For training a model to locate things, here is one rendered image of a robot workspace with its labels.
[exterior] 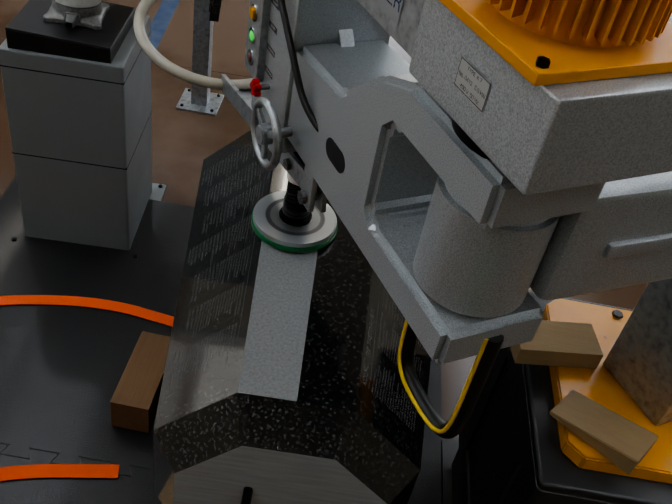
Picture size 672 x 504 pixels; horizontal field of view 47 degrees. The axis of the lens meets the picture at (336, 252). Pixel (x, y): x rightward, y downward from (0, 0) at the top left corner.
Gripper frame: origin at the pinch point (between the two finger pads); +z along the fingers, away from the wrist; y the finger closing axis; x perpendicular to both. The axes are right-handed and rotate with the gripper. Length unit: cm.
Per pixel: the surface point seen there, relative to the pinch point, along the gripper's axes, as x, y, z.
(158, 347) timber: -13, 85, 70
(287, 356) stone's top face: 11, 132, -12
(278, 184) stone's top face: 15, 73, 0
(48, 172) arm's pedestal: -52, 16, 66
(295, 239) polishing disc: 16, 98, -8
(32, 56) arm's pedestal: -55, 7, 22
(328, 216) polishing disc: 26, 89, -7
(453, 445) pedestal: 82, 120, 69
